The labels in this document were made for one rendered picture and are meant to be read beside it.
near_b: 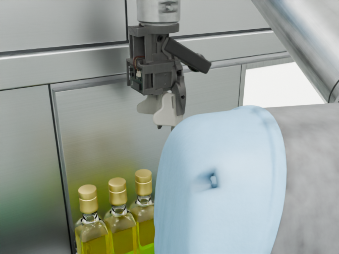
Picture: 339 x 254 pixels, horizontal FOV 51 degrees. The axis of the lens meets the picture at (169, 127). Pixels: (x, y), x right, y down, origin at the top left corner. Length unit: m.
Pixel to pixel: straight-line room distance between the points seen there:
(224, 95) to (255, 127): 0.74
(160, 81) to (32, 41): 0.26
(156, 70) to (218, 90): 0.33
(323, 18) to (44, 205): 0.69
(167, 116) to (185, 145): 0.47
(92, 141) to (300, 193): 0.65
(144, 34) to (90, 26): 0.17
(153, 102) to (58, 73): 0.19
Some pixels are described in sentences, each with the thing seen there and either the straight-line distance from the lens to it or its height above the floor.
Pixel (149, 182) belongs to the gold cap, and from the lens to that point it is 0.72.
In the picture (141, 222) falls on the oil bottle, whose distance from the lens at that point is 0.75.
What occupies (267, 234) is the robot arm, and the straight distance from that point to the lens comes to 0.17.
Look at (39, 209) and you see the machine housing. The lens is 0.87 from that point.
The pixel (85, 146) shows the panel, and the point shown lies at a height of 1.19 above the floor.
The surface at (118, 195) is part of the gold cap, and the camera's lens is 0.70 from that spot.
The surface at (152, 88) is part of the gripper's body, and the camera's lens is 0.62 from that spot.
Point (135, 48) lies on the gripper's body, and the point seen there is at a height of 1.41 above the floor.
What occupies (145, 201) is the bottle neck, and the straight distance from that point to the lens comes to 0.75.
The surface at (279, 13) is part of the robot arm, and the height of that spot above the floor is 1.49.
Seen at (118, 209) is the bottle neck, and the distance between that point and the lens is 0.72.
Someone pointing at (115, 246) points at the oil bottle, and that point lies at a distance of 0.75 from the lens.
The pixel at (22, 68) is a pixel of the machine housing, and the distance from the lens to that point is 0.72.
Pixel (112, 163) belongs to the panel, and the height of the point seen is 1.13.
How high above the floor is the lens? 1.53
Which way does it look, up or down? 23 degrees down
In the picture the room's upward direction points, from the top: straight up
